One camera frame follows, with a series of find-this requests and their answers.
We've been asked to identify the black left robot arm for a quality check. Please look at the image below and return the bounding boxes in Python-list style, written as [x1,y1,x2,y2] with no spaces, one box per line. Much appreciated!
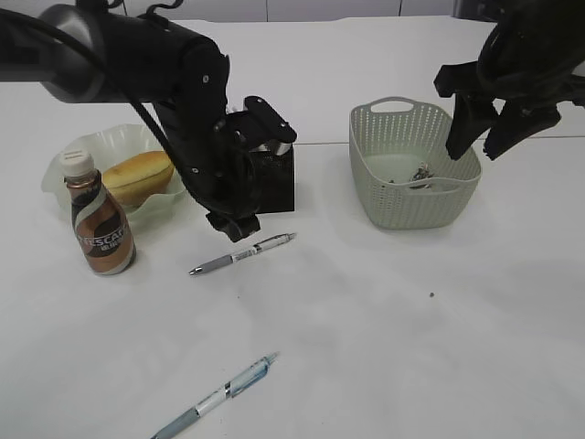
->
[1,1,279,241]

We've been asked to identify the small paper ball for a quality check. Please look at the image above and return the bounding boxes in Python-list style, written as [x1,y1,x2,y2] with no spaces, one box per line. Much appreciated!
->
[409,163,435,190]

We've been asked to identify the black mesh pen holder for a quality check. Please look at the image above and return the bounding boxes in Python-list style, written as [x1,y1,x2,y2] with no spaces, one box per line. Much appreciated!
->
[251,148,295,214]

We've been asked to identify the grey grip white pen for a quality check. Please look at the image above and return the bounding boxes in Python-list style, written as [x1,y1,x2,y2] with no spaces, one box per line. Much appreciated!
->
[188,232,297,276]

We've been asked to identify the brown Nescafe coffee bottle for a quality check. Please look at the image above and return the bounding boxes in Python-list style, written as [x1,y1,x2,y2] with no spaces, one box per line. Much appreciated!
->
[58,148,136,276]

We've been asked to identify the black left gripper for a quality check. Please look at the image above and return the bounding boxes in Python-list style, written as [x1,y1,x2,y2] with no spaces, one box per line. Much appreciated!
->
[182,136,261,242]

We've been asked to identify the pale green plastic basket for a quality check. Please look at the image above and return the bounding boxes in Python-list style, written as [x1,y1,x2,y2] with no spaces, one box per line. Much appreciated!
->
[348,97,482,230]

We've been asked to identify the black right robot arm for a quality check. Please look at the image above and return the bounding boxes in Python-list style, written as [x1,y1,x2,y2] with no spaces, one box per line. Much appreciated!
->
[434,1,584,160]

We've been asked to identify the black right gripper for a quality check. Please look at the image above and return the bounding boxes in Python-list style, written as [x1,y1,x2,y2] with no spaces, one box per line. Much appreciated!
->
[434,54,584,160]

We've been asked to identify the translucent green wavy plate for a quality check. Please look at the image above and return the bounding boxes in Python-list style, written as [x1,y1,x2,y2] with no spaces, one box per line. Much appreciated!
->
[65,124,186,222]

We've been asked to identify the blue grey ballpoint pen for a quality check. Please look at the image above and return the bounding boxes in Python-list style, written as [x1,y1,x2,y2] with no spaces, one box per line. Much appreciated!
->
[153,352,280,439]

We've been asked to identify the sugared bread roll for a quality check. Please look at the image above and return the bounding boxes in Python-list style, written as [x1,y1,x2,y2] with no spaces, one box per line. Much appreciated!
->
[102,151,175,207]

